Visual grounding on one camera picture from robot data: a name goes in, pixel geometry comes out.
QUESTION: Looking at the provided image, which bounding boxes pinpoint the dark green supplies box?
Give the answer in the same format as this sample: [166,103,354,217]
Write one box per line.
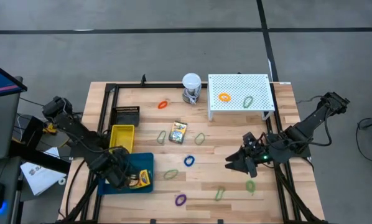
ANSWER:
[168,120,188,144]

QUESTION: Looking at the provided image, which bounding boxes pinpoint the yellow plastic basket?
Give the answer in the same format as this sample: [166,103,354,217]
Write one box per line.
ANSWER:
[109,124,136,154]

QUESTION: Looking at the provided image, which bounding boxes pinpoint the black equipment box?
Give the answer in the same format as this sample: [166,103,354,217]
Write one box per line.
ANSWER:
[17,114,45,150]

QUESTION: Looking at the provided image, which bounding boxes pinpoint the purple coil bracelet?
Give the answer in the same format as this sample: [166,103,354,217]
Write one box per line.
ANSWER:
[174,194,187,207]

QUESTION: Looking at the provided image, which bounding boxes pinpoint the grey cabinet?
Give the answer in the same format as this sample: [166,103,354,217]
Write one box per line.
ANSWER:
[0,76,24,162]

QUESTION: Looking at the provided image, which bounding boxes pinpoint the black aluminium table frame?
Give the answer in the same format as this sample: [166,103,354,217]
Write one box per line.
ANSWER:
[57,81,328,224]

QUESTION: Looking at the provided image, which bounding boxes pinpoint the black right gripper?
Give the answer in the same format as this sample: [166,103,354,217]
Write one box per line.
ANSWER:
[225,133,272,178]

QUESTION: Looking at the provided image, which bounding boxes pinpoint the black mesh basket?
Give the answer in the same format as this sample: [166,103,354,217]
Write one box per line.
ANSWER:
[109,105,141,128]

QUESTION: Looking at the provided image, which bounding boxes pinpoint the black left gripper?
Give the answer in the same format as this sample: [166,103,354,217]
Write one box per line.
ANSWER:
[106,158,141,190]

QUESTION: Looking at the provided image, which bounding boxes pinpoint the white bulb table lamp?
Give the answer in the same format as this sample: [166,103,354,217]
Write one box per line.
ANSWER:
[182,72,202,105]

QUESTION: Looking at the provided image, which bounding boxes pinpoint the yellow cable connector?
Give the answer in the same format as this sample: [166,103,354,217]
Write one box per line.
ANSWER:
[42,123,58,136]

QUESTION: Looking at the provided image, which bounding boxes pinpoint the operator desk monitor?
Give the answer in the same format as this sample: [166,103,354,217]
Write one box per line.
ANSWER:
[0,58,28,100]

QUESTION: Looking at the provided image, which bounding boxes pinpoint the teal plastic bin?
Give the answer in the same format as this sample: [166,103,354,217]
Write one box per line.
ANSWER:
[97,152,155,196]

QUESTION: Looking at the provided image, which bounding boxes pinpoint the black floor cable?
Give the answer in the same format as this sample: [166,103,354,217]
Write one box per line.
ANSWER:
[355,117,372,166]

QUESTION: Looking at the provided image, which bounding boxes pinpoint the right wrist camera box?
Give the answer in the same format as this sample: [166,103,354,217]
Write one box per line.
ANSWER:
[243,132,262,149]

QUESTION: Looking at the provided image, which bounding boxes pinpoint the white paper sheet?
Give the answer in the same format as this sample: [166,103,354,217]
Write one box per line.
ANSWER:
[20,147,67,196]

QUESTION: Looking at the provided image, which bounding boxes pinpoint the white perforated metal shelf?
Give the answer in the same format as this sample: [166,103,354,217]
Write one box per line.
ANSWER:
[207,73,276,121]

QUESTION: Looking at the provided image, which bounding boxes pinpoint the white lamp cable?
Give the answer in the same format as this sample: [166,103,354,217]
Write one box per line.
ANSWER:
[185,91,201,105]

